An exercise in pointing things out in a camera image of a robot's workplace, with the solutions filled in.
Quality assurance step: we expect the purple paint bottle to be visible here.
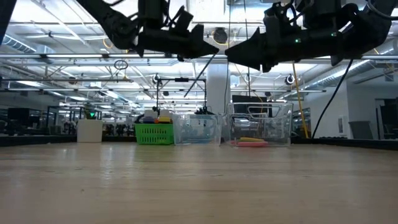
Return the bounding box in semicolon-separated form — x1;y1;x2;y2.
142;109;159;124

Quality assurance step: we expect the black aluminium table frame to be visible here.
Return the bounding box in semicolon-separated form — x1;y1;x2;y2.
0;134;398;151

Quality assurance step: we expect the white cylindrical cup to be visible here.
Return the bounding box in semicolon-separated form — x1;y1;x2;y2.
76;119;104;144

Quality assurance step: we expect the grey chair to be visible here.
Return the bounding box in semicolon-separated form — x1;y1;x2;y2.
347;120;374;140

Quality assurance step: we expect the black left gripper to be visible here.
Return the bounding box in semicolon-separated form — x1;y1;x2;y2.
136;24;220;60

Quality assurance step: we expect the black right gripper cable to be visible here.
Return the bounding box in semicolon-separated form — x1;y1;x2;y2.
312;58;354;139

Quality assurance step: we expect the yellow paint bottle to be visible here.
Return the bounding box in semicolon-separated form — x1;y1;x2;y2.
157;109;172;124

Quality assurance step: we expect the large clear plastic bin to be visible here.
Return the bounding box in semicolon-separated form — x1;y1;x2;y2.
222;101;294;147

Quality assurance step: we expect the black monitor screen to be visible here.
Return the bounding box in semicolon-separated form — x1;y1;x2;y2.
231;95;269;115
7;107;31;126

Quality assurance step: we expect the thin black hanging cable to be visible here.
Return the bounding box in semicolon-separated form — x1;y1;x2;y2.
224;0;233;114

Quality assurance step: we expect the yellow cable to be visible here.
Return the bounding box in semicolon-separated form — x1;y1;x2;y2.
292;62;310;139

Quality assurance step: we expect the background black robot station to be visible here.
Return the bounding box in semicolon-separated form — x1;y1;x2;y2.
155;77;208;116

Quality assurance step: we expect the white building column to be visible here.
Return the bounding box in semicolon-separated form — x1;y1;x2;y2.
206;64;231;115

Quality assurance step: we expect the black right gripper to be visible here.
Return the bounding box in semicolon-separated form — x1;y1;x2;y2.
225;4;343;73

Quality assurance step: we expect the small clear plastic bin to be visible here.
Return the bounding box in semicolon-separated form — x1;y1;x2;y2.
172;113;223;146

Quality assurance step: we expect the green plastic basket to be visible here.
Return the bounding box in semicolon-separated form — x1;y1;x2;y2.
134;123;175;146

